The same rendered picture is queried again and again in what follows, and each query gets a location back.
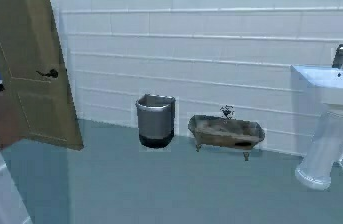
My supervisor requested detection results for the small brown bathtub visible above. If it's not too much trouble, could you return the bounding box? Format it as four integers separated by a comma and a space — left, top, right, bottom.
187, 104, 266, 162

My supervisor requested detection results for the white pedestal sink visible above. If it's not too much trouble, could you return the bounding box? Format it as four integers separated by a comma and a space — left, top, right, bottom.
290, 64, 343, 192

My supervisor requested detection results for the black door handle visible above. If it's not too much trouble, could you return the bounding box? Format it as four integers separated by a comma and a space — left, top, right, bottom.
35, 68, 60, 80

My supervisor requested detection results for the grey metal waste bin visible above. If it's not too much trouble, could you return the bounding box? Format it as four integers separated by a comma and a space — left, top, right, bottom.
135, 93, 177, 150

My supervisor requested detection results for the brown wooden room door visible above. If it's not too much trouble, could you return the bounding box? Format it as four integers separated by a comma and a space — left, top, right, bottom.
0, 0, 85, 152

